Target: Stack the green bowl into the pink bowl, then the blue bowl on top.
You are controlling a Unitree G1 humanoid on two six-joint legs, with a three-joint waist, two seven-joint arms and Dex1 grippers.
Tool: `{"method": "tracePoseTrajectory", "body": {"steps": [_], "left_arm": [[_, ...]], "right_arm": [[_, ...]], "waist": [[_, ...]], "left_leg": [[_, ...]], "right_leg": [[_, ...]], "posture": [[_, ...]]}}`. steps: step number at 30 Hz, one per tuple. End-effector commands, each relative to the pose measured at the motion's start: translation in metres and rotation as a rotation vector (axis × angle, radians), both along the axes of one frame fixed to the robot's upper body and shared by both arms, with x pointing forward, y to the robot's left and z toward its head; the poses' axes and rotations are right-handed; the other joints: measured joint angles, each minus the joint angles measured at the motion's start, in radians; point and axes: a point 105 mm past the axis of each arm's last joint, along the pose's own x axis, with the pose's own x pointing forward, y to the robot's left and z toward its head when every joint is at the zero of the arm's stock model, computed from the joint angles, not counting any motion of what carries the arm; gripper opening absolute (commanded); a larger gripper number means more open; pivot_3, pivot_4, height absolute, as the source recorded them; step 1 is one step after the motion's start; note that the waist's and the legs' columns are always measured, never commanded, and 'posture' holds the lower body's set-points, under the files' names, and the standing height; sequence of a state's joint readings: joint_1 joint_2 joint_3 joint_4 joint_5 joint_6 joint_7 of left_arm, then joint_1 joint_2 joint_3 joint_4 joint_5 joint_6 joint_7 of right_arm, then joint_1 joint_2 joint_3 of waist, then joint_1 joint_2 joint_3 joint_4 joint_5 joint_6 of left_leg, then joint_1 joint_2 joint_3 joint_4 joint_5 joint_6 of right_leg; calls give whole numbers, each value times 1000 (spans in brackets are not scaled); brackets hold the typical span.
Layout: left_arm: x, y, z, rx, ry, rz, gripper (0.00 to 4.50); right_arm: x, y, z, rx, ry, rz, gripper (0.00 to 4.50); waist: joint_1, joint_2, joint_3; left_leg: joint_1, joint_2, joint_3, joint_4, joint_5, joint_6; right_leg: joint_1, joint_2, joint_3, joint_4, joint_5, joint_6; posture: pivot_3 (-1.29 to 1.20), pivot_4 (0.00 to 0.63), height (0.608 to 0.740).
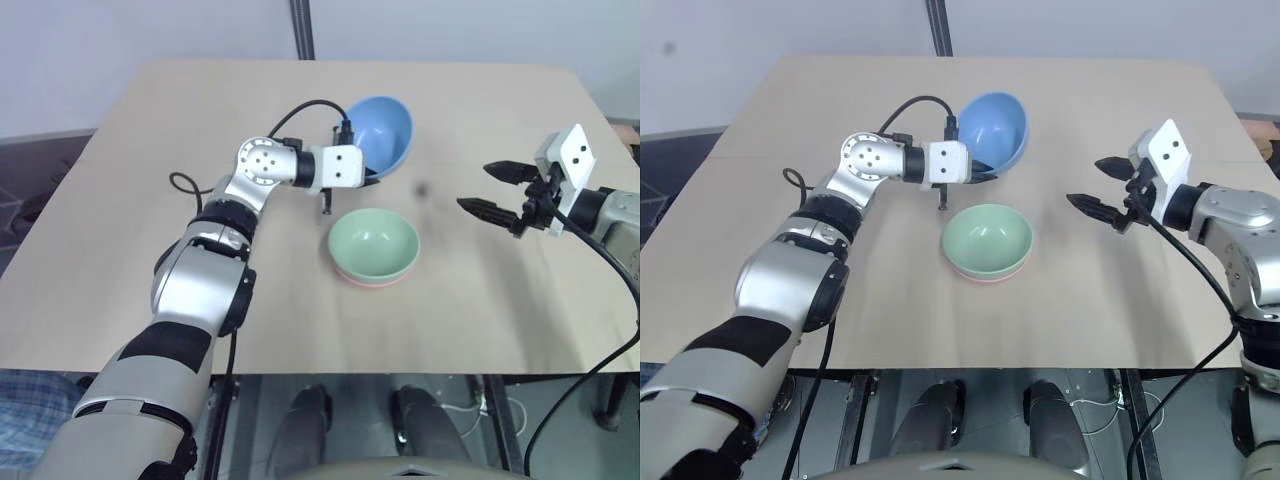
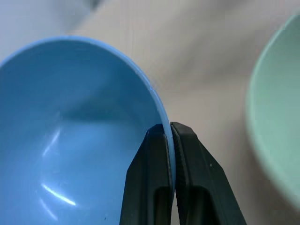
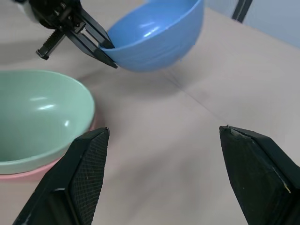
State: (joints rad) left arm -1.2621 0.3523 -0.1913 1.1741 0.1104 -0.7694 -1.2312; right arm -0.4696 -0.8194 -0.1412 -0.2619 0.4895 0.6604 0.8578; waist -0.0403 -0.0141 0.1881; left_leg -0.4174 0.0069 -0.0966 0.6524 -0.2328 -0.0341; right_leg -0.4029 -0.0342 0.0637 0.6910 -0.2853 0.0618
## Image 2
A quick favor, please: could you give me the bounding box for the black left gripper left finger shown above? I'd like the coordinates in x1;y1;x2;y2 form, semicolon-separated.
119;123;174;225

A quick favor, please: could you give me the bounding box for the blue plastic bowl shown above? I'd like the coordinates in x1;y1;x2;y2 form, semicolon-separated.
0;35;177;225

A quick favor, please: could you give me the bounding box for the green plastic bowl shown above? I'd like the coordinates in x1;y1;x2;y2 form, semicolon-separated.
245;14;300;210

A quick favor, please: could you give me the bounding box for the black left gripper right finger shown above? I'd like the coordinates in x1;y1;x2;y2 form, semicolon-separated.
170;121;247;225

